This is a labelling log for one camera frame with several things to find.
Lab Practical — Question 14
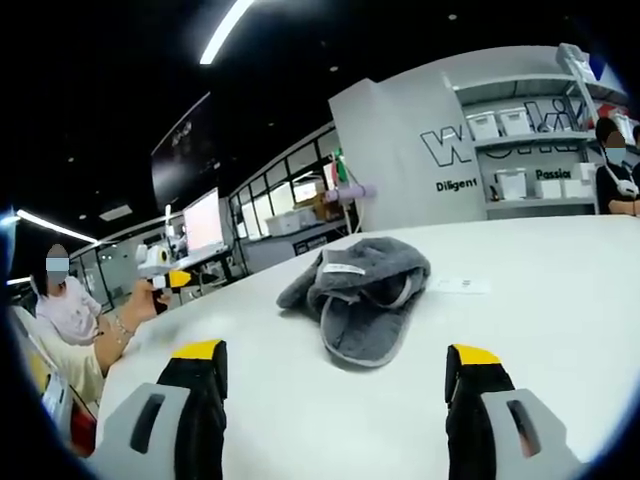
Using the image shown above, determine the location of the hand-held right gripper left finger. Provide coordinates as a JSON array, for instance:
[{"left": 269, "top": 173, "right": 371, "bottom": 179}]
[{"left": 93, "top": 338, "right": 229, "bottom": 480}]

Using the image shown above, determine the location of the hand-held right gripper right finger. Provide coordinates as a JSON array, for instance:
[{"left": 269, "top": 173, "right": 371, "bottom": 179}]
[{"left": 444, "top": 343, "right": 587, "bottom": 480}]

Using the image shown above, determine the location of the grey towel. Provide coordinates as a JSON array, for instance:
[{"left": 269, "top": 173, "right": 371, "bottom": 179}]
[{"left": 276, "top": 236, "right": 433, "bottom": 372}]

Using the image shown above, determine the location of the person's left hand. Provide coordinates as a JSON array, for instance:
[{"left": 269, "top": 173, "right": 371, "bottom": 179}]
[{"left": 119, "top": 278, "right": 174, "bottom": 329}]

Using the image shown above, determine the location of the bright computer monitor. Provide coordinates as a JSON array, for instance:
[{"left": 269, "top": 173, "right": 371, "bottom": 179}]
[{"left": 181, "top": 188, "right": 227, "bottom": 255}]

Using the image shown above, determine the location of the red object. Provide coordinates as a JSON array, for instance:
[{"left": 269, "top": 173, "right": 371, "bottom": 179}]
[{"left": 68, "top": 398, "right": 98, "bottom": 459}]

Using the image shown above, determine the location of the white table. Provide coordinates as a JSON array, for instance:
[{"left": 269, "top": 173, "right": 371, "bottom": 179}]
[{"left": 93, "top": 213, "right": 640, "bottom": 480}]

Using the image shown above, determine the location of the ceiling light strip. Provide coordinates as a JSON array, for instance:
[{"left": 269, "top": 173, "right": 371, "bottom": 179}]
[
  {"left": 14, "top": 208, "right": 100, "bottom": 246},
  {"left": 199, "top": 0, "right": 257, "bottom": 66}
]

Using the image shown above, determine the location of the translucent storage bin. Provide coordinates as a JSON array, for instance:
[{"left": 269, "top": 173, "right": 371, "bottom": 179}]
[{"left": 263, "top": 209, "right": 321, "bottom": 238}]

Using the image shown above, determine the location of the white paper label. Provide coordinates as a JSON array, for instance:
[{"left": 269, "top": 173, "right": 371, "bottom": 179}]
[{"left": 433, "top": 276, "right": 494, "bottom": 296}]

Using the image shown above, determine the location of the purple rolled mat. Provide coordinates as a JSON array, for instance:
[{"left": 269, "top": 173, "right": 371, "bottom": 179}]
[{"left": 324, "top": 183, "right": 378, "bottom": 205}]

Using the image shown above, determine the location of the white storage box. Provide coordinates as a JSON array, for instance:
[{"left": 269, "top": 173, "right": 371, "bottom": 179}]
[
  {"left": 533, "top": 178, "right": 564, "bottom": 201},
  {"left": 561, "top": 176, "right": 597, "bottom": 199},
  {"left": 499, "top": 108, "right": 533, "bottom": 137},
  {"left": 465, "top": 111, "right": 502, "bottom": 142},
  {"left": 493, "top": 168, "right": 529, "bottom": 202}
]

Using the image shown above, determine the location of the white metal shelf unit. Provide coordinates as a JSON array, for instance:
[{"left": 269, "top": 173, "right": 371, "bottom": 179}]
[{"left": 452, "top": 42, "right": 632, "bottom": 221}]

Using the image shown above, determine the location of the beaded bracelet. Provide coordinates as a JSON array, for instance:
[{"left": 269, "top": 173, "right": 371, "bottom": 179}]
[{"left": 112, "top": 313, "right": 137, "bottom": 347}]

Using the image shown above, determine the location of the large black wall screen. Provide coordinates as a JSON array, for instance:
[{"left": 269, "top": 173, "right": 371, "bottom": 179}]
[{"left": 150, "top": 91, "right": 222, "bottom": 213}]

